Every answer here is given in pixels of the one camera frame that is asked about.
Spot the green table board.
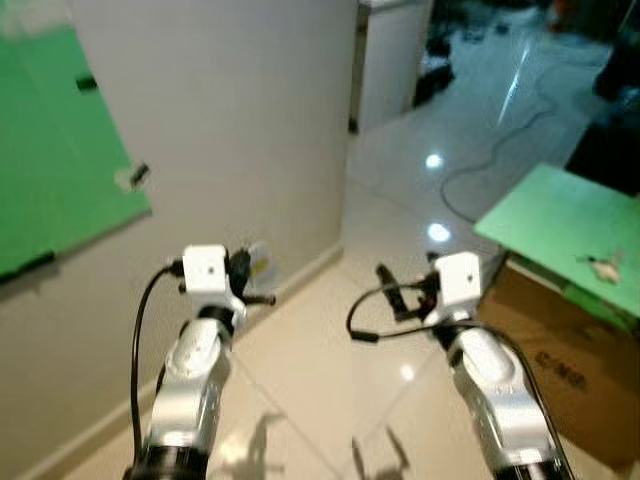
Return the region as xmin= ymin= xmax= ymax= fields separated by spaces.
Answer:
xmin=472 ymin=162 xmax=640 ymax=321

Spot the brown printed cardboard box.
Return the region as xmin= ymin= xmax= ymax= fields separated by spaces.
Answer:
xmin=476 ymin=258 xmax=640 ymax=473

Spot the key bunch with white plush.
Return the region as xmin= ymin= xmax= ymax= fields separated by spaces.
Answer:
xmin=577 ymin=248 xmax=627 ymax=283

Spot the white tall cabinet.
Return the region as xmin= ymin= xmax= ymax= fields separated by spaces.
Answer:
xmin=348 ymin=0 xmax=435 ymax=135

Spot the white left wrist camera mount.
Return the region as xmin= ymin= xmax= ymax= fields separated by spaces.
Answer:
xmin=181 ymin=244 xmax=249 ymax=306

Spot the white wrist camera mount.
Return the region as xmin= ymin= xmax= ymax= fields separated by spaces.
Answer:
xmin=181 ymin=244 xmax=249 ymax=306
xmin=434 ymin=251 xmax=486 ymax=327

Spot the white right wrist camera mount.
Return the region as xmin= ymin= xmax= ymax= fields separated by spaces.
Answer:
xmin=434 ymin=251 xmax=486 ymax=327

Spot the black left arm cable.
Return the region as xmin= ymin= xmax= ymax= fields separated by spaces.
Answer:
xmin=130 ymin=258 xmax=187 ymax=456

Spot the black floor cable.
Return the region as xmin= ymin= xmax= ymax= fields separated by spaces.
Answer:
xmin=440 ymin=95 xmax=566 ymax=223

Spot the black wall hook white base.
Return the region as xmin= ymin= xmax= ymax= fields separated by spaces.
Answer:
xmin=114 ymin=161 xmax=152 ymax=194

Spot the green wall board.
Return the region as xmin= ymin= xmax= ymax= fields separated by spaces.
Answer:
xmin=0 ymin=22 xmax=154 ymax=283

